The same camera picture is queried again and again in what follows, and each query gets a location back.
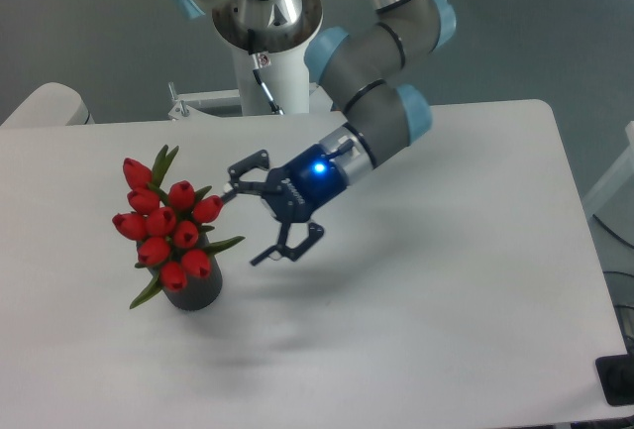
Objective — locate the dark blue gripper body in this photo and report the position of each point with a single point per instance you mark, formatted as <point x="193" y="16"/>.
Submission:
<point x="303" y="185"/>

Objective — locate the red tulip bouquet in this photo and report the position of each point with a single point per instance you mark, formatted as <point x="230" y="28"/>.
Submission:
<point x="165" y="224"/>

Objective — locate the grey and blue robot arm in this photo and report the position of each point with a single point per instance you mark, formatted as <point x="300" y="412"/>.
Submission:
<point x="380" y="120"/>

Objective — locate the black ribbed cylindrical vase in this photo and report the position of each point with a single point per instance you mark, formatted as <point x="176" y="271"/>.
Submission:
<point x="193" y="283"/>

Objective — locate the white rounded chair back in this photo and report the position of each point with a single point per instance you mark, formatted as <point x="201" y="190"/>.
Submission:
<point x="50" y="105"/>

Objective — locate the white furniture at right edge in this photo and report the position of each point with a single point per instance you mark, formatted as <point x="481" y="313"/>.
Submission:
<point x="611" y="181"/>

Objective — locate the black device at table edge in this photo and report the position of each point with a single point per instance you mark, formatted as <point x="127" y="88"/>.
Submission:
<point x="616" y="378"/>

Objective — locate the white metal base bracket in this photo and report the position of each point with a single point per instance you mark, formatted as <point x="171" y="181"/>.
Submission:
<point x="227" y="103"/>

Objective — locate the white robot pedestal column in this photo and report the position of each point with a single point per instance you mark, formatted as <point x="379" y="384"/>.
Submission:
<point x="268" y="40"/>

